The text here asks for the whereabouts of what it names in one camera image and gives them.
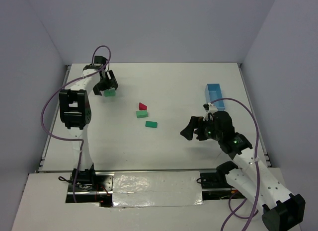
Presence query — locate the dark green rectangular block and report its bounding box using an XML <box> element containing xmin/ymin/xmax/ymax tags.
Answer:
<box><xmin>145</xmin><ymin>121</ymin><xmax>158</xmax><ymax>128</ymax></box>

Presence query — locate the red triangular wood block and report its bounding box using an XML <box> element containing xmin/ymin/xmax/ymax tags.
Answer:
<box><xmin>139</xmin><ymin>102</ymin><xmax>148</xmax><ymax>110</ymax></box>

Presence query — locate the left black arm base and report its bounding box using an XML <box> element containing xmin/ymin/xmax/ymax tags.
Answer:
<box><xmin>58</xmin><ymin>169</ymin><xmax>114</xmax><ymax>208</ymax></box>

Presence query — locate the silver tape patch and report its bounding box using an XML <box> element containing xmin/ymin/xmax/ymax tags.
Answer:
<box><xmin>112</xmin><ymin>171</ymin><xmax>203</xmax><ymax>208</ymax></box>

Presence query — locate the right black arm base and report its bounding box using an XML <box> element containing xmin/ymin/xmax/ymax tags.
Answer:
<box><xmin>196</xmin><ymin>161</ymin><xmax>243</xmax><ymax>201</ymax></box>

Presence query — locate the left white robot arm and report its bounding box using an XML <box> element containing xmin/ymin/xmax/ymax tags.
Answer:
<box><xmin>59</xmin><ymin>56</ymin><xmax>118</xmax><ymax>171</ymax></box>

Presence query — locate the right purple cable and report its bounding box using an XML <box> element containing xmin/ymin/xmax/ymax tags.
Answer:
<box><xmin>211</xmin><ymin>97</ymin><xmax>260</xmax><ymax>231</ymax></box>

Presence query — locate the light green rectangular block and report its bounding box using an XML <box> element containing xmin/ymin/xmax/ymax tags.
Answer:
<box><xmin>136</xmin><ymin>110</ymin><xmax>148</xmax><ymax>118</ymax></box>

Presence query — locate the blue plastic box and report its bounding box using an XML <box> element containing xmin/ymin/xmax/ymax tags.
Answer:
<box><xmin>205</xmin><ymin>83</ymin><xmax>225</xmax><ymax>111</ymax></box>

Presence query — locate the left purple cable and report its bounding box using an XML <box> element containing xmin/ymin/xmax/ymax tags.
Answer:
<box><xmin>40</xmin><ymin>45</ymin><xmax>112</xmax><ymax>202</ymax></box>

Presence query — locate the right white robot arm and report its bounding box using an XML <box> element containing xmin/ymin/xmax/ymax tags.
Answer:
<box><xmin>180</xmin><ymin>111</ymin><xmax>306</xmax><ymax>231</ymax></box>

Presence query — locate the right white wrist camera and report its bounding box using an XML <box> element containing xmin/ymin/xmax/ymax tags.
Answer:
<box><xmin>203</xmin><ymin>102</ymin><xmax>218</xmax><ymax>120</ymax></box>

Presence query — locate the purple cable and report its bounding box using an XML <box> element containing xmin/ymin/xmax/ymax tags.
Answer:
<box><xmin>40</xmin><ymin>45</ymin><xmax>112</xmax><ymax>202</ymax></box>
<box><xmin>211</xmin><ymin>97</ymin><xmax>260</xmax><ymax>231</ymax></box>

